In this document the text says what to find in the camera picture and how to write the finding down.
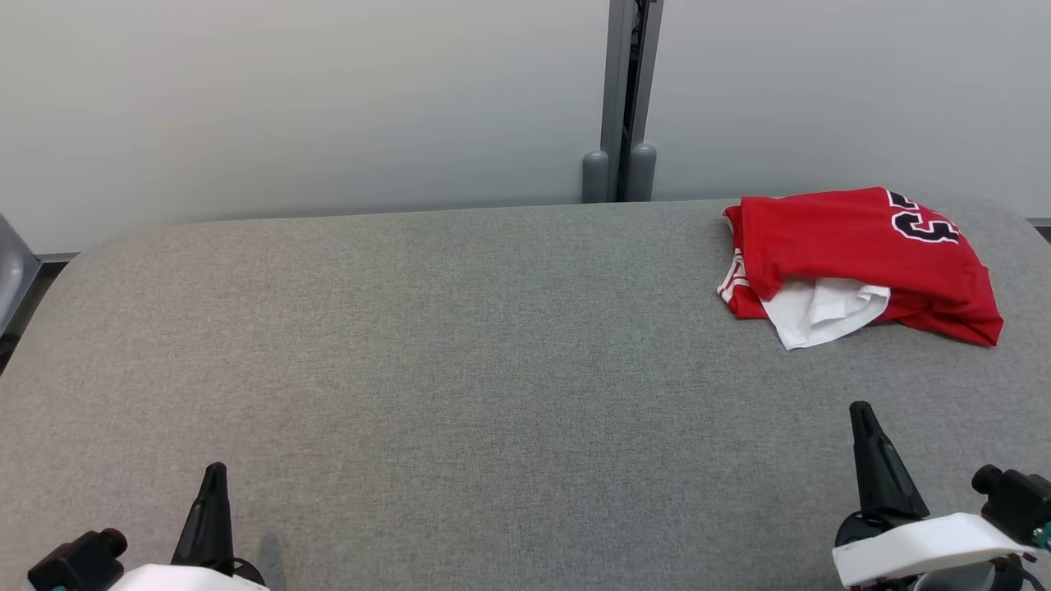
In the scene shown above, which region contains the grey plastic chair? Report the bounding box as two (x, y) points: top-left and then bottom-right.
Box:
(0, 213), (42, 337)

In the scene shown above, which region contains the red and white jersey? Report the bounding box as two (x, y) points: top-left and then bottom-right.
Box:
(717, 187), (1005, 352)

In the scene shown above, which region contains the grey baseboard strip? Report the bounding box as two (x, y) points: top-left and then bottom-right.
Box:
(33, 217), (1051, 265)

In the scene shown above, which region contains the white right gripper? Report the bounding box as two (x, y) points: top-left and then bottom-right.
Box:
(832, 401), (1040, 591)

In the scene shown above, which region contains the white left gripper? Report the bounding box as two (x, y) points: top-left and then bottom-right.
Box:
(107, 462), (268, 591)

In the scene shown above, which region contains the grey metal post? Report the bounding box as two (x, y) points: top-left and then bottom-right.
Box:
(581, 0), (664, 204)

